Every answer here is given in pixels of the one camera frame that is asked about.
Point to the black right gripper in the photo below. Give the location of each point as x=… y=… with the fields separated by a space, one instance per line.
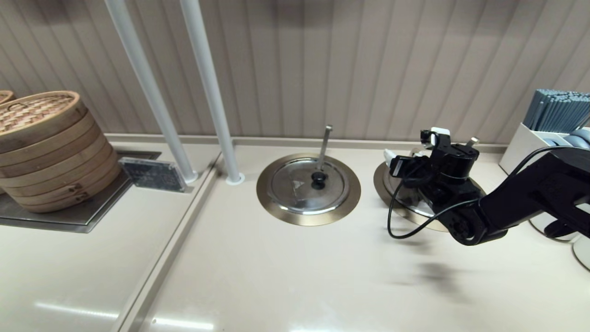
x=454 y=163

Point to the steel hinged lid black knob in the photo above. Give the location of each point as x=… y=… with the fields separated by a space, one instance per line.
x=295 y=198
x=408 y=199

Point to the steel ladle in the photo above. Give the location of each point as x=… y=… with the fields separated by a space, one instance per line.
x=473 y=141

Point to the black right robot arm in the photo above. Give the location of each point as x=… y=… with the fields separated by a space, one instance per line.
x=530 y=193

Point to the white utensil caddy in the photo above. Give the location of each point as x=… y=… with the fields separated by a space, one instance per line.
x=516 y=152

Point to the white ceramic jar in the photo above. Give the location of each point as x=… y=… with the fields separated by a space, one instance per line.
x=534 y=226
x=583 y=253

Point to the grey chopsticks bundle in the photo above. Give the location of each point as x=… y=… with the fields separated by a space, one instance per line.
x=560 y=110

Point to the grey plastic spoons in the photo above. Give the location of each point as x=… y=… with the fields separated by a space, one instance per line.
x=578 y=138

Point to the white metal pole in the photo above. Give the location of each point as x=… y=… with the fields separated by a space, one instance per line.
x=145 y=83
x=208 y=83

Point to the steel steamer tray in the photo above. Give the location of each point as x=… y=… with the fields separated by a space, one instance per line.
x=69 y=222

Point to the stacked bamboo steamer baskets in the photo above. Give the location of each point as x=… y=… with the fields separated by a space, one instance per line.
x=55 y=152

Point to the bamboo steamer basket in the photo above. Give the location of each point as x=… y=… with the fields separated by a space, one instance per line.
x=4 y=96

